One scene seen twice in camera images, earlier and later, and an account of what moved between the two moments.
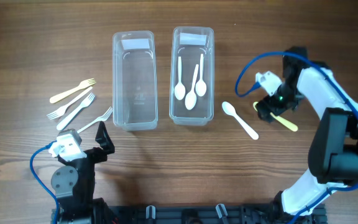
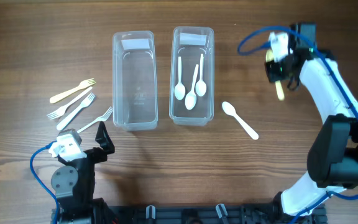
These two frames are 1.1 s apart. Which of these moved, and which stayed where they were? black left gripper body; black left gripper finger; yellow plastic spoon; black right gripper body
Moved: black right gripper body; yellow plastic spoon
Stayed: black left gripper body; black left gripper finger
